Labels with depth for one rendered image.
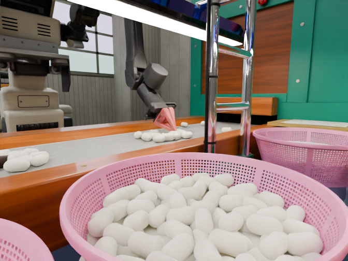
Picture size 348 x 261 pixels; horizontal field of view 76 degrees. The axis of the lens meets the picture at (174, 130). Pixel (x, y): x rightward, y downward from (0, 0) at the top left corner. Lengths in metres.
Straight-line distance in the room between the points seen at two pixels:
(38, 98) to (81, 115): 2.64
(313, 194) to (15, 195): 0.32
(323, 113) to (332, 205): 0.70
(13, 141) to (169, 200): 0.47
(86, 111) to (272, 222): 3.69
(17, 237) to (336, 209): 0.25
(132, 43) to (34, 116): 0.57
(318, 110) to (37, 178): 0.86
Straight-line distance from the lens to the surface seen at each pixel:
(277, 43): 1.02
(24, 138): 0.67
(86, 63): 3.86
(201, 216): 0.24
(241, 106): 0.54
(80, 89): 3.81
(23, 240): 0.20
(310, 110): 0.95
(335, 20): 0.98
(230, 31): 0.77
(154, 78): 0.72
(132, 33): 0.83
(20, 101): 1.17
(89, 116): 3.87
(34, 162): 0.46
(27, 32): 1.21
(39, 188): 0.31
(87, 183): 0.28
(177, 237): 0.21
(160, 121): 0.71
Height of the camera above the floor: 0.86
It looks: 9 degrees down
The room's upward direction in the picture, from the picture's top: straight up
